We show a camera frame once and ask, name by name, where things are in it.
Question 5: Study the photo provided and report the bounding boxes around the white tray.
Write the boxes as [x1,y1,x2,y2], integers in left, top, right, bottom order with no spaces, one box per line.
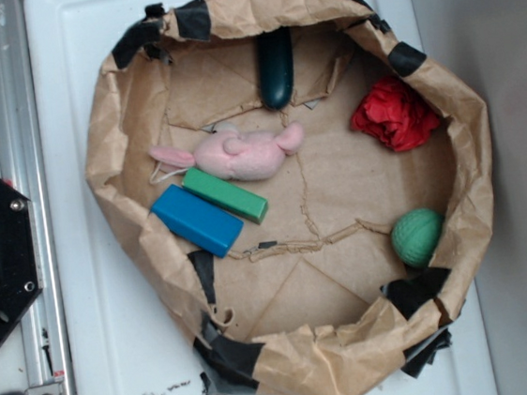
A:
[23,0,497,395]

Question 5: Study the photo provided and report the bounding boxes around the brown paper bag bin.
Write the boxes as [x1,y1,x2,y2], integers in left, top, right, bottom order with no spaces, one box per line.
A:
[85,0,493,395]

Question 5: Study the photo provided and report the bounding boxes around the green textured ball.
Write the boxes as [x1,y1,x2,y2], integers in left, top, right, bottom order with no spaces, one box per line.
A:
[391,208,444,268]

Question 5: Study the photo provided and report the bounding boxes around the pink plush toy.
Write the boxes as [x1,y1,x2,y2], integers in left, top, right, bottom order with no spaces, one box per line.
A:
[149,121,305,184]

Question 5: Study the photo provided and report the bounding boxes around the aluminium rail frame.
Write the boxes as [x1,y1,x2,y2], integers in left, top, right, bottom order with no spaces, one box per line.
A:
[0,0,77,395]

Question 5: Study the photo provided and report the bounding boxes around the green rectangular block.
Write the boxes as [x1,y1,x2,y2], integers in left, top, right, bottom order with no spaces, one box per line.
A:
[183,168,268,224]

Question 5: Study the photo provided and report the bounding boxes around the red paper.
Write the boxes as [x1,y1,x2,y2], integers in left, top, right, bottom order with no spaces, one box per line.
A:
[349,75,441,152]

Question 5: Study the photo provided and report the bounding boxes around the blue rectangular block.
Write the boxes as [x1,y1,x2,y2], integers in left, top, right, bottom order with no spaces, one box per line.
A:
[151,184,244,258]

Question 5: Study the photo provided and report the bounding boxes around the dark green oblong object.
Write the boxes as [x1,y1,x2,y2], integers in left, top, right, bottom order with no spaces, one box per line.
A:
[256,27,294,111]

